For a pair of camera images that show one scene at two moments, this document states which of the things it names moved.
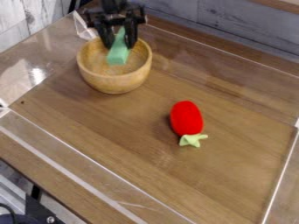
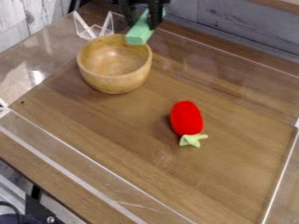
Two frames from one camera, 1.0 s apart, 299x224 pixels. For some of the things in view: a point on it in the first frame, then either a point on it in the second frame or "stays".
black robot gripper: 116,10 to 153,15
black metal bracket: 36,210 stays
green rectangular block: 117,52 to 139,31
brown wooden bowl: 108,78 stays
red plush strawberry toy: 187,120 stays
